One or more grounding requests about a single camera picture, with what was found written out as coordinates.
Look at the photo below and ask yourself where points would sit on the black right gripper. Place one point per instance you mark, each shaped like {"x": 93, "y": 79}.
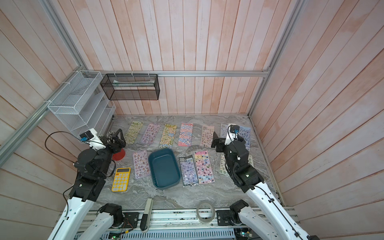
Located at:
{"x": 217, "y": 141}

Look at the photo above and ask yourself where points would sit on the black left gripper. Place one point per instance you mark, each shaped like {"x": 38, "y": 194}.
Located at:
{"x": 121, "y": 143}

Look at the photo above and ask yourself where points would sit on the green yellow sticker sheet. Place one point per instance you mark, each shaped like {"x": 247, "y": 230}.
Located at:
{"x": 133, "y": 132}

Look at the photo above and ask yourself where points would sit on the dark blue sticker sheet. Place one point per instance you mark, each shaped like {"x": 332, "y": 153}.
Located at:
{"x": 245, "y": 133}

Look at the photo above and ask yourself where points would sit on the light blue sticker sheet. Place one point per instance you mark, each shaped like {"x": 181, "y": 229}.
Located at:
{"x": 224, "y": 130}

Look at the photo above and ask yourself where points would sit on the pastel sticker sheet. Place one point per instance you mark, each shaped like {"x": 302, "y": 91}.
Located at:
{"x": 207, "y": 136}

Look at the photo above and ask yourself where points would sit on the pink yellow cat sticker sheet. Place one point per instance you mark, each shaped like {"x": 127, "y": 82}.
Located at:
{"x": 204, "y": 168}

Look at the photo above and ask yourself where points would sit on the colourful small sticker sheet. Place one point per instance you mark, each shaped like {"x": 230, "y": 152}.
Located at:
{"x": 168, "y": 136}

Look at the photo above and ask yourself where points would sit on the purple sticker sheet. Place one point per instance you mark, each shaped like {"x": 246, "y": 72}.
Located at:
{"x": 188, "y": 171}

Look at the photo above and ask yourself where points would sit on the red blue cat sticker sheet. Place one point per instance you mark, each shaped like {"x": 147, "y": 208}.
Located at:
{"x": 186, "y": 133}

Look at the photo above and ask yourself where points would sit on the teal storage box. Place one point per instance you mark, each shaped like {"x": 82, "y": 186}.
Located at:
{"x": 164, "y": 168}

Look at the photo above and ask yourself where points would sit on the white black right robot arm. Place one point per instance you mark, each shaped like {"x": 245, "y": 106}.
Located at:
{"x": 279, "y": 225}

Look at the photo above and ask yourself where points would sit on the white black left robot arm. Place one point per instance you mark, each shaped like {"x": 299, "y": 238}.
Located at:
{"x": 82, "y": 196}

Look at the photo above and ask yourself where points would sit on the red pencil cup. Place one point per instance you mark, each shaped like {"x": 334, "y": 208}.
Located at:
{"x": 118, "y": 153}

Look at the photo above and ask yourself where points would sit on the yellow calculator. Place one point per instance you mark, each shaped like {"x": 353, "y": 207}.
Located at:
{"x": 121, "y": 180}

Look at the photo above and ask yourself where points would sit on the clear tape roll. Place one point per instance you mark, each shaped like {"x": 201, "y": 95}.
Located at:
{"x": 205, "y": 212}

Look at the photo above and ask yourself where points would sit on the grey stapler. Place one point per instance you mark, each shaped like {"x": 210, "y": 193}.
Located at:
{"x": 146, "y": 217}

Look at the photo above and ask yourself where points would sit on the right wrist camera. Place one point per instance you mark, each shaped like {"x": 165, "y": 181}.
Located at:
{"x": 232, "y": 134}

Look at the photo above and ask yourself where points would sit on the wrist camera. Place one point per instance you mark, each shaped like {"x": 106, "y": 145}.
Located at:
{"x": 91, "y": 137}
{"x": 232, "y": 134}

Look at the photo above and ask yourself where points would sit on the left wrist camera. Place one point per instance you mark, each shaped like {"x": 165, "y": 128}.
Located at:
{"x": 91, "y": 137}

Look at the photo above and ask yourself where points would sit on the white mesh wall shelf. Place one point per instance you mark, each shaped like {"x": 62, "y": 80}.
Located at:
{"x": 81, "y": 106}

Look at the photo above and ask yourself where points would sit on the black mesh wall basket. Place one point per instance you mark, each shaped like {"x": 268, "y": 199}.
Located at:
{"x": 131, "y": 87}

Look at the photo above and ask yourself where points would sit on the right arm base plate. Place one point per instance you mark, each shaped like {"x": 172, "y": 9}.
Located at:
{"x": 227, "y": 218}

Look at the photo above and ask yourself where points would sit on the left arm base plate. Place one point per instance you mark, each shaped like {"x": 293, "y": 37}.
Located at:
{"x": 130, "y": 220}

